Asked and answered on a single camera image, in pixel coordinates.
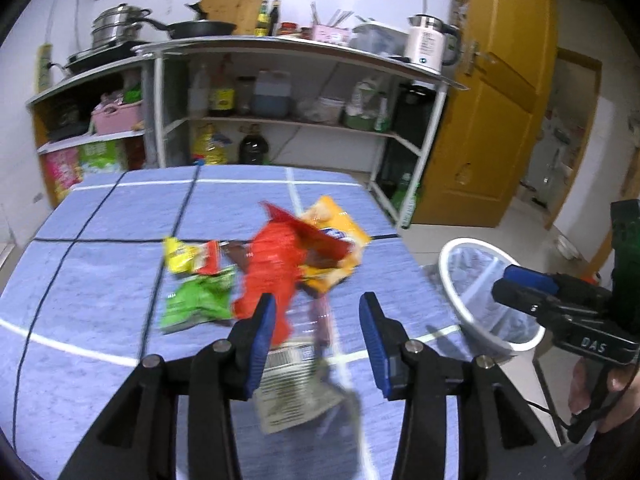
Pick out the blue plastic jug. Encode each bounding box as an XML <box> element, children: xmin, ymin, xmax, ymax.
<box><xmin>251</xmin><ymin>71</ymin><xmax>293</xmax><ymax>117</ymax></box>

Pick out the yellow wooden door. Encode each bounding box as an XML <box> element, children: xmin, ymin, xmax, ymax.
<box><xmin>410</xmin><ymin>0</ymin><xmax>558</xmax><ymax>228</ymax></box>

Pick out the green snack wrapper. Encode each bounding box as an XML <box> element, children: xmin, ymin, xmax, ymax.
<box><xmin>160</xmin><ymin>267</ymin><xmax>236</xmax><ymax>334</ymax></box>

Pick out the clear plastic storage box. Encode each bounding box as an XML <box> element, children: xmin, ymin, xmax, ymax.
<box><xmin>350</xmin><ymin>21</ymin><xmax>408</xmax><ymax>57</ymax></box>

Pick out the white electric kettle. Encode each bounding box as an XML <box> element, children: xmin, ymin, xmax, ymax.
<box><xmin>402</xmin><ymin>14</ymin><xmax>462</xmax><ymax>73</ymax></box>

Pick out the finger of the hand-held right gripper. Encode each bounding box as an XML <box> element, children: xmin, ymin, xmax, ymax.
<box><xmin>502</xmin><ymin>265</ymin><xmax>561</xmax><ymax>297</ymax></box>
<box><xmin>491</xmin><ymin>279</ymin><xmax>551</xmax><ymax>317</ymax></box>

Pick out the pink plastic basket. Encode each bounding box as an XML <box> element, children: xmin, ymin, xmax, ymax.
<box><xmin>90</xmin><ymin>102</ymin><xmax>146</xmax><ymax>136</ymax></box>

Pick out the yellow and red wrapper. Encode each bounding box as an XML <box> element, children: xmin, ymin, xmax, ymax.
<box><xmin>164</xmin><ymin>236</ymin><xmax>223</xmax><ymax>276</ymax></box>

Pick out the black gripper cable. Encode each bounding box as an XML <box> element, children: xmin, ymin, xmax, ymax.
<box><xmin>525</xmin><ymin>400</ymin><xmax>573</xmax><ymax>433</ymax></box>

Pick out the small white shelf rack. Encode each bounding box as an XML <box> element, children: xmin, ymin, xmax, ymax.
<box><xmin>25</xmin><ymin>55</ymin><xmax>156</xmax><ymax>208</ymax></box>

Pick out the green printed package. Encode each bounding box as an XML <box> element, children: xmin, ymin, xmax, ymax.
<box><xmin>80</xmin><ymin>141</ymin><xmax>126</xmax><ymax>173</ymax></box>

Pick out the wooden cutting board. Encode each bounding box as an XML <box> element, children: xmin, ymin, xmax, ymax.
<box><xmin>199</xmin><ymin>0</ymin><xmax>272</xmax><ymax>36</ymax></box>

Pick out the yellow cooking oil bottle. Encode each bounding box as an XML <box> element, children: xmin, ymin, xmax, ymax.
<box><xmin>192</xmin><ymin>122</ymin><xmax>233</xmax><ymax>166</ymax></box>

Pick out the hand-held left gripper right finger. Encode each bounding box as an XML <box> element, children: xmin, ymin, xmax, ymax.
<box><xmin>359</xmin><ymin>292</ymin><xmax>576</xmax><ymax>480</ymax></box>

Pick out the person's right hand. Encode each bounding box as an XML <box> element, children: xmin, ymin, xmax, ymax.
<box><xmin>569</xmin><ymin>357</ymin><xmax>640</xmax><ymax>418</ymax></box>

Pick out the white metal shelf rack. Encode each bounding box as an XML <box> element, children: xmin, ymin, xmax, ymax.
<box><xmin>132</xmin><ymin>35</ymin><xmax>468</xmax><ymax>228</ymax></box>

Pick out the black induction cooker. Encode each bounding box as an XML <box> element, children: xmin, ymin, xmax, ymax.
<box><xmin>65</xmin><ymin>41</ymin><xmax>151</xmax><ymax>73</ymax></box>

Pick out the steel steamer pot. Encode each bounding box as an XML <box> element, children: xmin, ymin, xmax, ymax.
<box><xmin>90</xmin><ymin>4</ymin><xmax>151</xmax><ymax>46</ymax></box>

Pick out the clear wrapper with white label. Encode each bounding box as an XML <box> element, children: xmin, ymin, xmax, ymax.
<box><xmin>252</xmin><ymin>280</ymin><xmax>361</xmax><ymax>435</ymax></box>

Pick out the pink printed bag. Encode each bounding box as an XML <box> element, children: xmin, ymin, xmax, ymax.
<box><xmin>45</xmin><ymin>150</ymin><xmax>83</xmax><ymax>200</ymax></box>

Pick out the dark glass bottle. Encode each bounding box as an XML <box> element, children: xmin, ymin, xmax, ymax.
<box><xmin>239</xmin><ymin>127</ymin><xmax>271</xmax><ymax>165</ymax></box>

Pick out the red snack wrapper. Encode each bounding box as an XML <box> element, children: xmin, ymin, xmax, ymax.
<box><xmin>232</xmin><ymin>201</ymin><xmax>351</xmax><ymax>348</ymax></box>

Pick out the pink utensil holder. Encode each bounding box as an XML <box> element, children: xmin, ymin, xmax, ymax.
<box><xmin>311</xmin><ymin>24</ymin><xmax>351</xmax><ymax>46</ymax></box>

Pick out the white waste bin with liner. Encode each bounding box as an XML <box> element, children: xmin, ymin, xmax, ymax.
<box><xmin>437</xmin><ymin>237</ymin><xmax>547</xmax><ymax>358</ymax></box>

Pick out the orange snack bag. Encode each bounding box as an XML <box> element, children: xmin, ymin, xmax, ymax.
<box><xmin>295</xmin><ymin>195</ymin><xmax>373</xmax><ymax>296</ymax></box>

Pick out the white power strip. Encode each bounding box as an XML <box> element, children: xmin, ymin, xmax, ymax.
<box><xmin>36</xmin><ymin>44</ymin><xmax>53</xmax><ymax>93</ymax></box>

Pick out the brown snack wrapper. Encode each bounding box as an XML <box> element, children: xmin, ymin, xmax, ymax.
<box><xmin>222</xmin><ymin>242</ymin><xmax>256</xmax><ymax>272</ymax></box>

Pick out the brown bottle with yellow label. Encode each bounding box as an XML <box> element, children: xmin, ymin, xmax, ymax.
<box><xmin>207</xmin><ymin>57</ymin><xmax>237</xmax><ymax>116</ymax></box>

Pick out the black frying pan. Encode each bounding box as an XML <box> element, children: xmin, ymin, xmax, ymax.
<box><xmin>132</xmin><ymin>16</ymin><xmax>238</xmax><ymax>40</ymax></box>

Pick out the plastic bag with green contents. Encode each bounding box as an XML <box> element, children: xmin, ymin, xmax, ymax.
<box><xmin>345</xmin><ymin>77</ymin><xmax>393</xmax><ymax>131</ymax></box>

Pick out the green plastic bottle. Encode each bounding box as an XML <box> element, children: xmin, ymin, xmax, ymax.
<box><xmin>392</xmin><ymin>172</ymin><xmax>418</xmax><ymax>226</ymax></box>

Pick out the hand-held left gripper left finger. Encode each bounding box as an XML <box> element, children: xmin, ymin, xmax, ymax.
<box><xmin>57</xmin><ymin>292</ymin><xmax>278</xmax><ymax>480</ymax></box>

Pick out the blue lined tablecloth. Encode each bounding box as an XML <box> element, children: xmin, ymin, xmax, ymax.
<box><xmin>0</xmin><ymin>165</ymin><xmax>501</xmax><ymax>480</ymax></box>

